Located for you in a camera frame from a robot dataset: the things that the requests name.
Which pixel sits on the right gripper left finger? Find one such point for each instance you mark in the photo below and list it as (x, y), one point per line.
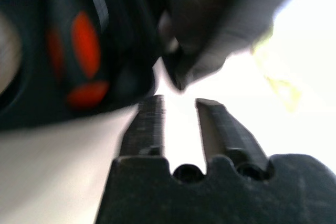
(147, 127)

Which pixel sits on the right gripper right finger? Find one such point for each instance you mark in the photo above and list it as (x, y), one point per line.
(223, 129)

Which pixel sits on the black plastic tool case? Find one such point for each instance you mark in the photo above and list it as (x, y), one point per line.
(131, 37)

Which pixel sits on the black tool with orange buttons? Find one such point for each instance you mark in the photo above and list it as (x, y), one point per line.
(85, 45)

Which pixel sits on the light green cloth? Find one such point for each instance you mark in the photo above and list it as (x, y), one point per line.
(283, 87)

